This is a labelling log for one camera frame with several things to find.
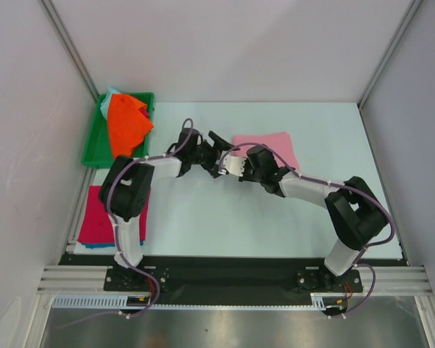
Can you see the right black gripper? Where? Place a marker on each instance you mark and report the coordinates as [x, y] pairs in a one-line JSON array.
[[243, 172]]

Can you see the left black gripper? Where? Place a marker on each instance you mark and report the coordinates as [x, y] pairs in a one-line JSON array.
[[214, 155]]

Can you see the pink t shirt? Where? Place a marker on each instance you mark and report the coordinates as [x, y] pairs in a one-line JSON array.
[[279, 142]]

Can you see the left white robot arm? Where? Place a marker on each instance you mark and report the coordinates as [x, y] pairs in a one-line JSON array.
[[126, 188]]

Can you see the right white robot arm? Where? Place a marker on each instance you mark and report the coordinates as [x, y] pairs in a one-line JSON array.
[[356, 214]]

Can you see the magenta t shirt in bin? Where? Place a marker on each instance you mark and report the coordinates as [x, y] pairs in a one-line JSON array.
[[144, 112]]

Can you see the orange t shirt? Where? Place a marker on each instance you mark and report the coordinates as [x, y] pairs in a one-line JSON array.
[[127, 127]]

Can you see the light blue t shirt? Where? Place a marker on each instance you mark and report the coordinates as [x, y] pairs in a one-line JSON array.
[[106, 101]]

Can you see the folded magenta t shirt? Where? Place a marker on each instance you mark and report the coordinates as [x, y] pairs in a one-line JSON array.
[[96, 226]]

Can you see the folded blue t shirt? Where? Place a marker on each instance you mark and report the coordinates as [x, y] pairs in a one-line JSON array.
[[103, 245]]

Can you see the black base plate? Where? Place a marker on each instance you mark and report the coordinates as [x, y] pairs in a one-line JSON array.
[[227, 281]]

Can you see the slotted cable duct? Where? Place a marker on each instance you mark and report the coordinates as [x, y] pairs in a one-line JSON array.
[[131, 302]]

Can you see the aluminium frame rail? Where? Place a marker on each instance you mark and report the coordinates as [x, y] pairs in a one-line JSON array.
[[87, 279]]

